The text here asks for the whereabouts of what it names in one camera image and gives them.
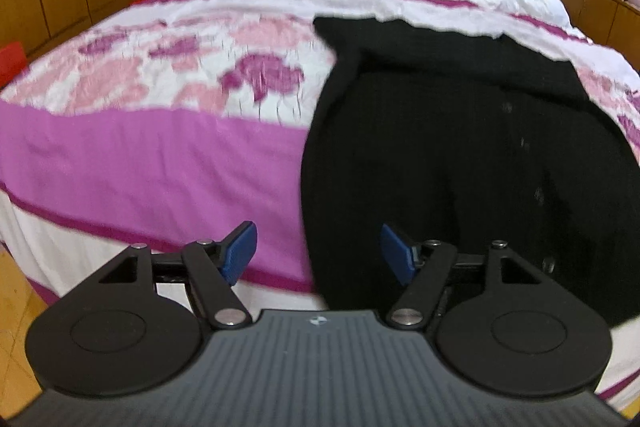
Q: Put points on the pink purple floral bedspread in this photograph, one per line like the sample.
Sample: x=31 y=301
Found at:
x=177 y=120

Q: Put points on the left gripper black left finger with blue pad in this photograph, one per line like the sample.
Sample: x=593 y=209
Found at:
x=141 y=318

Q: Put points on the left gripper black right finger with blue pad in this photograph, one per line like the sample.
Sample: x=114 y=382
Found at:
x=495 y=319

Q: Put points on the low wooden cabinet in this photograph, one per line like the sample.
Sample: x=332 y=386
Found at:
x=612 y=23

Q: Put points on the red box on floor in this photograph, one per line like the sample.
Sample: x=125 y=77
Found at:
x=13 y=61

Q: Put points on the black button cardigan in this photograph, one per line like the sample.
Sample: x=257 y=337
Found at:
x=465 y=140

